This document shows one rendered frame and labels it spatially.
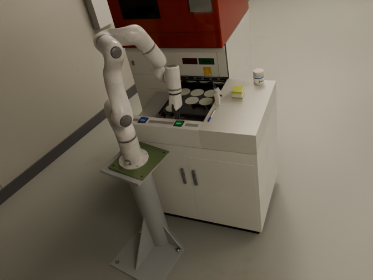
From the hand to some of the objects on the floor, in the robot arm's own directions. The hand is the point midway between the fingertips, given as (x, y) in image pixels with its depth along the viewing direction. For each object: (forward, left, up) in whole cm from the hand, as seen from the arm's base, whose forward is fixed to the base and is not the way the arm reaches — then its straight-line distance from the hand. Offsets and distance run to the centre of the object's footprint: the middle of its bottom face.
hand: (177, 116), depth 218 cm
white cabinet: (+24, -4, -103) cm, 106 cm away
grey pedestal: (-37, +21, -102) cm, 111 cm away
